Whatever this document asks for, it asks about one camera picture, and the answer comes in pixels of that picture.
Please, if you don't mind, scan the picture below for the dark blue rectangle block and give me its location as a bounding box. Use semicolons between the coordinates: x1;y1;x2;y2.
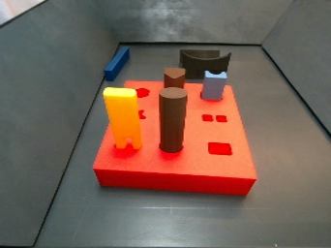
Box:
103;46;130;81

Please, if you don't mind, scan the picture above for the red foam peg board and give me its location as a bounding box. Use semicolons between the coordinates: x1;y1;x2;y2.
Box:
93;80;258;196

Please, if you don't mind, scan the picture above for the black curved fixture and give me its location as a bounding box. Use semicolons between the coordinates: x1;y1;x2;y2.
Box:
180;49;231;79

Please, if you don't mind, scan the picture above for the brown cylinder peg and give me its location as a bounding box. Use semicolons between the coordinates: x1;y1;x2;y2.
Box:
159;87;187;153

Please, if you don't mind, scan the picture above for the yellow forked peg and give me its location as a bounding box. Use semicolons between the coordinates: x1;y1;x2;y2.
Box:
103;87;143;149

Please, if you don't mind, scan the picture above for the brown heart-shaped peg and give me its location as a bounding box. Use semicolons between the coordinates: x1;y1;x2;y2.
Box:
164;68;187;88

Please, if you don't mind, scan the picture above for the light blue notched peg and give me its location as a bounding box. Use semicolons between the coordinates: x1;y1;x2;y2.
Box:
202;71;228;101

